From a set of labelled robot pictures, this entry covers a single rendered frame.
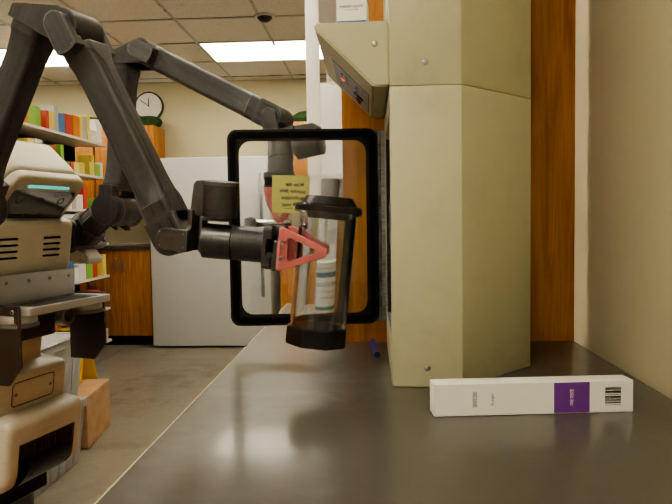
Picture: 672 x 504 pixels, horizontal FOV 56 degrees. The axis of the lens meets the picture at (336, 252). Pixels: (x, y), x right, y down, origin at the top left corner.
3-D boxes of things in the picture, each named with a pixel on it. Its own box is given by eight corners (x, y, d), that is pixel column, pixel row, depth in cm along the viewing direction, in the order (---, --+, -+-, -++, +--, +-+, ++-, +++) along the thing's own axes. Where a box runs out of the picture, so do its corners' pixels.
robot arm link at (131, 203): (101, 212, 161) (86, 210, 156) (127, 187, 159) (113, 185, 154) (118, 241, 160) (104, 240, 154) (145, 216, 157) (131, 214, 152)
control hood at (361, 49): (384, 118, 130) (384, 69, 129) (389, 85, 97) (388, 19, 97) (328, 120, 130) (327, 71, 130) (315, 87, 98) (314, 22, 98)
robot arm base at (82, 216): (86, 221, 166) (53, 222, 155) (107, 202, 164) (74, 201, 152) (104, 248, 165) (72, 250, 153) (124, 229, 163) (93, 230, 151)
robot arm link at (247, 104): (151, 68, 159) (123, 55, 148) (160, 47, 158) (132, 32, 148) (290, 139, 146) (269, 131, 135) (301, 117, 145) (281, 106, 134)
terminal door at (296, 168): (379, 323, 131) (377, 127, 129) (230, 326, 130) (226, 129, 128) (379, 322, 131) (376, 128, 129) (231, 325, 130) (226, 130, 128)
